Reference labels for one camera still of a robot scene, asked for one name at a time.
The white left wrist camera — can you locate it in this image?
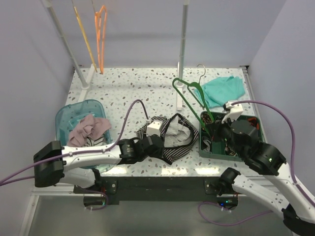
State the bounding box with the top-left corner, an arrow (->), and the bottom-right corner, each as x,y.
146,120 -> 162,136

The black white zigzag garment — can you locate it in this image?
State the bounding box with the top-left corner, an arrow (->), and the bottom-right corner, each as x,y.
84,136 -> 107,147

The mauve pink garment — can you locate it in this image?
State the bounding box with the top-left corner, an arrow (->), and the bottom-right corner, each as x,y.
66,114 -> 111,148

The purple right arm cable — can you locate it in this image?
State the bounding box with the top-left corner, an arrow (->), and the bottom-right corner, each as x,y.
198,100 -> 315,227

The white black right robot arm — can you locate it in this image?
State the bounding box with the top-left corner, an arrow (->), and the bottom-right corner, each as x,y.
204,120 -> 315,236

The green compartment tray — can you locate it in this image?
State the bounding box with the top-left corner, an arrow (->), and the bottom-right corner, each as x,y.
198,115 -> 264,162

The black cream floral rolled tie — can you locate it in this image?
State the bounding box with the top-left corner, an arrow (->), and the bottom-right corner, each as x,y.
224,144 -> 238,156

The yellow plastic hanger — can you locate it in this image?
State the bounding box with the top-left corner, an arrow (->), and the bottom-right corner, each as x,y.
71,0 -> 97,72

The teal folded cloth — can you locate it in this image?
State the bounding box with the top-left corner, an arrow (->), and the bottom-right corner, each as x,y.
201,76 -> 245,108

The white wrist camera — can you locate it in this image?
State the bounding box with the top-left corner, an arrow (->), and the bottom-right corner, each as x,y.
221,100 -> 244,123
146,120 -> 162,136

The orange and navy rolled tie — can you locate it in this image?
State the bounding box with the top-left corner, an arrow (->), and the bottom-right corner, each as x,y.
247,117 -> 259,130

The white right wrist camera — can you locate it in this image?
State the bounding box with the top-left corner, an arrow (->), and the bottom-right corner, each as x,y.
221,100 -> 244,123

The black white striped tank top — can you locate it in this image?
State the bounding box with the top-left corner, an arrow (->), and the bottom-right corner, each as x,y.
151,113 -> 199,165

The green hanger with brass hook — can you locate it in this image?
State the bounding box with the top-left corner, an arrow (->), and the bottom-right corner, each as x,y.
172,62 -> 215,137

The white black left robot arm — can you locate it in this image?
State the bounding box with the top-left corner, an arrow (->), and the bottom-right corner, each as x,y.
33,135 -> 164,193

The orange plastic hanger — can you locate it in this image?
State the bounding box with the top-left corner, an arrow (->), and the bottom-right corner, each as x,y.
94,5 -> 107,74

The brown leopard rolled tie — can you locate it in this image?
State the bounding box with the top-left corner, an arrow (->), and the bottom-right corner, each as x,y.
201,113 -> 214,125

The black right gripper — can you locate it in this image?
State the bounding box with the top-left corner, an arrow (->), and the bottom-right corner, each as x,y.
205,113 -> 244,157

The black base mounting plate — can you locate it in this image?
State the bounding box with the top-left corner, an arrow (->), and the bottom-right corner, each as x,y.
73,177 -> 236,206

